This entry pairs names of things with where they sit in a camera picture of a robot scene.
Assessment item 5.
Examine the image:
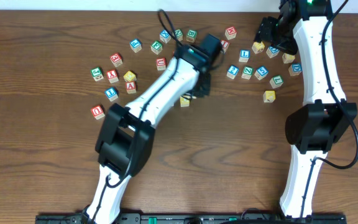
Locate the blue l block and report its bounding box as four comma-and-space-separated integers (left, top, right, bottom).
104, 87, 119, 101
239, 50, 250, 63

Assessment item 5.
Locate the yellow O block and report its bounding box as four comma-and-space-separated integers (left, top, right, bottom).
180, 96, 190, 107

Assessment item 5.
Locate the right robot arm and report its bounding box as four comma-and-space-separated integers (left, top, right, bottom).
254, 0, 358, 223

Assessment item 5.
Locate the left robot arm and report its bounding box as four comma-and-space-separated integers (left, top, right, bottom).
81, 34, 222, 223

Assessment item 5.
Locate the yellow ball picture block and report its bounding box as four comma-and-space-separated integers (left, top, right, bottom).
252, 42, 265, 54

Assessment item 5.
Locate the blue D block upper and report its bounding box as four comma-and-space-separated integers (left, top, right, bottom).
266, 46, 280, 58

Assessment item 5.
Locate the blue d block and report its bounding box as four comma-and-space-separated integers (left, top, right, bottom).
266, 46, 280, 58
288, 63, 302, 76

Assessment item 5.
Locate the green B block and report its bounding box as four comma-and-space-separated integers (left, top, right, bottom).
186, 29, 198, 43

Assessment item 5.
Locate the red I block right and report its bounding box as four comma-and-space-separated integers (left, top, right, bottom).
221, 40, 229, 53

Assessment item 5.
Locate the blue 2 block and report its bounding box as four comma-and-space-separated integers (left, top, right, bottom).
226, 65, 239, 80

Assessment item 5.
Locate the yellow 8 block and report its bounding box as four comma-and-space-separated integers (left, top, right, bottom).
282, 53, 295, 64

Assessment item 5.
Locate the green N block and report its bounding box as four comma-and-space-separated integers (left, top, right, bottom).
175, 29, 183, 41

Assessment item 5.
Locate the red W block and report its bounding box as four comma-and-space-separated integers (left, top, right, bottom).
225, 26, 237, 40

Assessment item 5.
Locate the blue 5 block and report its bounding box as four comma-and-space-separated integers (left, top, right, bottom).
254, 66, 269, 80

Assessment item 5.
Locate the red U block upper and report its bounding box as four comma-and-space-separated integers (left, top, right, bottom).
156, 58, 167, 71

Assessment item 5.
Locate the red u block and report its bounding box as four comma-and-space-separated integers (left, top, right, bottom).
156, 58, 167, 71
91, 105, 105, 119

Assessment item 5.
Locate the green Z block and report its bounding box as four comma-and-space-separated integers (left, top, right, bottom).
241, 66, 254, 80

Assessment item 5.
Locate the blue X block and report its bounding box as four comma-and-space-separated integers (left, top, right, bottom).
160, 30, 171, 44

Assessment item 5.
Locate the blue D block lower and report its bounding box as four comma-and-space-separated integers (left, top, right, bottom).
288, 63, 302, 76

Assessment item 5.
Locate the green F block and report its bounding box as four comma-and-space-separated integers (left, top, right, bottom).
150, 40, 163, 55

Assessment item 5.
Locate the green 7 block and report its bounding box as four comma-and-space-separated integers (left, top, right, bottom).
270, 75, 283, 89

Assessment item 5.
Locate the yellow K block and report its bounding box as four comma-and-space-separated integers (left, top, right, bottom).
263, 90, 276, 103

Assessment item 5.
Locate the blue P block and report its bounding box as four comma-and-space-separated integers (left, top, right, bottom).
130, 39, 142, 53

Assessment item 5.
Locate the yellow tilted block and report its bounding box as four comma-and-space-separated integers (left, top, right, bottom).
124, 71, 137, 82

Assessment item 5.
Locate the red A block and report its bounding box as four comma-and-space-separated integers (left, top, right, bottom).
126, 82, 137, 94

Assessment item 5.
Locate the red E block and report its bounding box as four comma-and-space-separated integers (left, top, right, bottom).
110, 53, 123, 67

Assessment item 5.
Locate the green J block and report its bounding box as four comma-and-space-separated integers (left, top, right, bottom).
91, 67, 104, 82

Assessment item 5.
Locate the red U block lower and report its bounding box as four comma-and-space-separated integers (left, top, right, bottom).
91, 105, 105, 119

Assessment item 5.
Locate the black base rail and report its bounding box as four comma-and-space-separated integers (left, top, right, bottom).
35, 211, 347, 224

